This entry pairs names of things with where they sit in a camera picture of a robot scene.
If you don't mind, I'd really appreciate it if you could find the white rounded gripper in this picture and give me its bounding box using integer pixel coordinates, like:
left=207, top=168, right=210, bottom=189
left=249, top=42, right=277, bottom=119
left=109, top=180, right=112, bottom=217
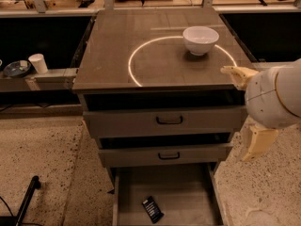
left=220, top=66, right=296, bottom=162

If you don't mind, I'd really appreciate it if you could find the dark rxbar blueberry wrapper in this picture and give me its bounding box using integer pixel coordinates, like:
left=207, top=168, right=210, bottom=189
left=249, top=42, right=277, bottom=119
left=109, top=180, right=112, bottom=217
left=142, top=196, right=165, bottom=224

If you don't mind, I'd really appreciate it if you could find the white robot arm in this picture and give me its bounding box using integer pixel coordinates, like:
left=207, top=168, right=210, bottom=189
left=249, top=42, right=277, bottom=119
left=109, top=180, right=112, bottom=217
left=220, top=60, right=301, bottom=162

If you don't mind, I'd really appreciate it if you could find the grey top drawer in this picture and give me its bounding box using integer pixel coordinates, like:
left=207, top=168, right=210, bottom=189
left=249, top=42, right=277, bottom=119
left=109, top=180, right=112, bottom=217
left=84, top=106, right=247, bottom=138

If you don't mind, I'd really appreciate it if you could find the grey drawer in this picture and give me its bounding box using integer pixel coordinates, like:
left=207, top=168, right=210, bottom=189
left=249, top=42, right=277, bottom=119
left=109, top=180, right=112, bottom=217
left=113, top=164, right=227, bottom=226
left=99, top=143, right=232, bottom=168
left=84, top=106, right=247, bottom=138

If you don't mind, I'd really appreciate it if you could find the grey middle drawer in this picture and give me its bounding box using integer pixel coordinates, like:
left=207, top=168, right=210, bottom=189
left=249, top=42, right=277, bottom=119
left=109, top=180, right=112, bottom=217
left=99, top=143, right=232, bottom=168

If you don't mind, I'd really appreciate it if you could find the grey drawer cabinet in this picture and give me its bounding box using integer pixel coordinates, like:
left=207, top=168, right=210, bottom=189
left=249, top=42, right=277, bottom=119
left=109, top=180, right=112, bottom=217
left=73, top=8, right=249, bottom=226

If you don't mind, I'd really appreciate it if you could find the grey bottom drawer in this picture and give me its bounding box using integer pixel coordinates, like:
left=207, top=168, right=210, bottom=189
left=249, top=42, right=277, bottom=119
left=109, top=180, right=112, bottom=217
left=113, top=164, right=227, bottom=226

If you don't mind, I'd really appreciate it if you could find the white ceramic bowl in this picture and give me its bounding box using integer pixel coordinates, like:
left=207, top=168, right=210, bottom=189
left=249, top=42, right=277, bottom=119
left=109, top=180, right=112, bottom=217
left=182, top=26, right=219, bottom=56

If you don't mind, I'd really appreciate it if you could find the white paper cup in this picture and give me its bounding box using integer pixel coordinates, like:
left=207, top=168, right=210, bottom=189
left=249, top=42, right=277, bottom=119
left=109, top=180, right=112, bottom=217
left=28, top=54, right=48, bottom=73

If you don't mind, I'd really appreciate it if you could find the black floor stand leg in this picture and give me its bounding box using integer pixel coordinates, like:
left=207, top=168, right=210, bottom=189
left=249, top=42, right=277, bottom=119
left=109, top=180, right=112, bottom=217
left=0, top=176, right=41, bottom=226

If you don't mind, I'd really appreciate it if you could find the grey side shelf rail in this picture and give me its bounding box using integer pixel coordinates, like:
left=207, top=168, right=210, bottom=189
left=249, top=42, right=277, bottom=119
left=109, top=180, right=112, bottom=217
left=0, top=68, right=78, bottom=92

